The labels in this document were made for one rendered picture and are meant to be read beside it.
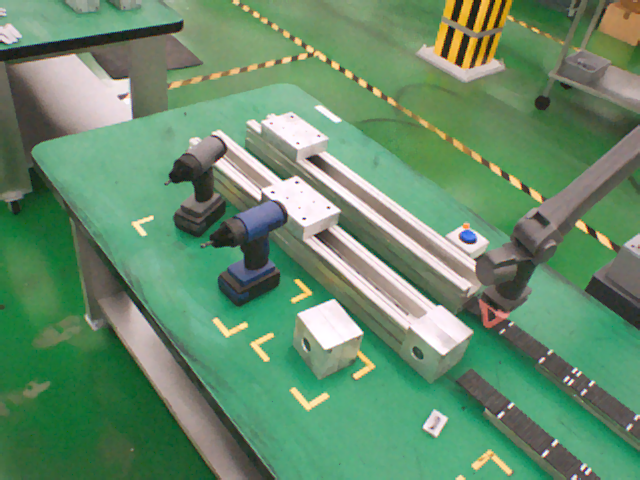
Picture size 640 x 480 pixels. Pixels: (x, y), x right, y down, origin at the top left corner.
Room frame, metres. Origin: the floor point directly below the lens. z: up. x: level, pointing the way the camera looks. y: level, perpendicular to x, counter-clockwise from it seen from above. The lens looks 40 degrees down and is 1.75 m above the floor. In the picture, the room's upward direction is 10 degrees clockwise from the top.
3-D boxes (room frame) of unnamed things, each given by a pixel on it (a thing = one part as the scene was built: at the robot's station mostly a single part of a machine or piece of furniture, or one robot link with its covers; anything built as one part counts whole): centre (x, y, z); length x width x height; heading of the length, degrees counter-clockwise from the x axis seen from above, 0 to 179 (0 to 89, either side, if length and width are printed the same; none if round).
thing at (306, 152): (1.42, 0.13, 0.87); 0.16 x 0.11 x 0.07; 48
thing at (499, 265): (0.91, -0.38, 1.01); 0.12 x 0.09 x 0.12; 121
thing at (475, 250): (1.16, -0.35, 0.81); 0.10 x 0.08 x 0.06; 138
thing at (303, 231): (1.11, 0.07, 0.87); 0.16 x 0.11 x 0.07; 48
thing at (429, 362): (0.82, -0.28, 0.83); 0.12 x 0.09 x 0.10; 138
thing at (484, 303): (0.93, -0.40, 0.85); 0.07 x 0.07 x 0.09; 49
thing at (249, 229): (0.90, 0.16, 0.89); 0.20 x 0.08 x 0.22; 140
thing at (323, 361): (0.78, -0.05, 0.83); 0.11 x 0.10 x 0.10; 130
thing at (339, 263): (1.11, 0.07, 0.82); 0.80 x 0.10 x 0.09; 48
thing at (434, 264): (1.25, -0.06, 0.82); 0.80 x 0.10 x 0.09; 48
